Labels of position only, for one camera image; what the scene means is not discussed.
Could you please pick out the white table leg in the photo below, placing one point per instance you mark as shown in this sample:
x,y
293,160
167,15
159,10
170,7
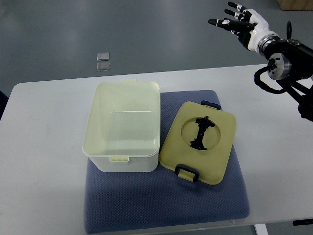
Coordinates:
x,y
260,229

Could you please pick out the person in dark clothes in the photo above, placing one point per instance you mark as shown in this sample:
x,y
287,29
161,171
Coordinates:
x,y
3,102

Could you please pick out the black bracket under table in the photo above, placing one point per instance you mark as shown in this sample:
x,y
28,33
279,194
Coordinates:
x,y
302,222

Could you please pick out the white storage box base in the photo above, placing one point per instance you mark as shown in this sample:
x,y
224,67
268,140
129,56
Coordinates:
x,y
123,128

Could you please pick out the upper metal floor plate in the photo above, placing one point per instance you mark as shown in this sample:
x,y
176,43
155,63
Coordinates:
x,y
103,56

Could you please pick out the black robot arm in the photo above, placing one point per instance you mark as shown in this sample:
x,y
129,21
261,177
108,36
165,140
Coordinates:
x,y
289,61

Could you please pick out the yellow storage box lid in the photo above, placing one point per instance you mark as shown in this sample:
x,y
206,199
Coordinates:
x,y
199,143

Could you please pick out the brown cardboard box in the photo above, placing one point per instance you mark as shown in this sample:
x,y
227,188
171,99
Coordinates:
x,y
296,4

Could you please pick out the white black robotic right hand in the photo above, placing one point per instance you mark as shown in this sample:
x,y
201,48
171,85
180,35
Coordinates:
x,y
251,29

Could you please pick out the blue grey fabric cushion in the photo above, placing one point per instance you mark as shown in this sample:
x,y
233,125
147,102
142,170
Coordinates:
x,y
139,200

